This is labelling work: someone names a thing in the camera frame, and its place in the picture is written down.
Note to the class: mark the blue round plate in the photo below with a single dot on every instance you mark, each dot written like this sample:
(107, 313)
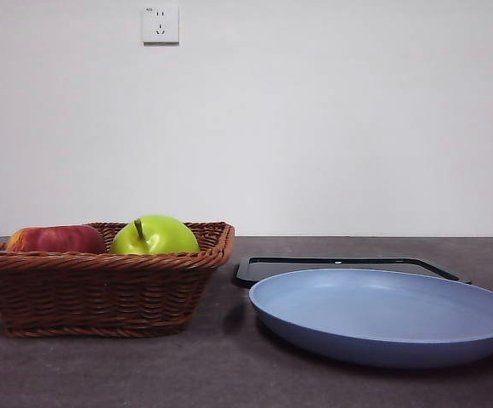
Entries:
(378, 314)

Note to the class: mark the red apple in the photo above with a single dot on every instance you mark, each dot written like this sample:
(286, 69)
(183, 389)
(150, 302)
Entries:
(55, 240)

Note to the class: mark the green apple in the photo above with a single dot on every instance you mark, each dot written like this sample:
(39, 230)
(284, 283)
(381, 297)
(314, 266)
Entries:
(166, 238)

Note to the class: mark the black rectangular tray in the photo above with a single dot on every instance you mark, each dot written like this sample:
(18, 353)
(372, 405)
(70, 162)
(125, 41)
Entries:
(246, 276)

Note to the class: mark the white wall power socket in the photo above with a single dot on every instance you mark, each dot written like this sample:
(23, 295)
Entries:
(160, 24)

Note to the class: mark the brown woven wicker basket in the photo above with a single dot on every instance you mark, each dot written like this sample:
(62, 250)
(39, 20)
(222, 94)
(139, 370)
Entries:
(102, 293)

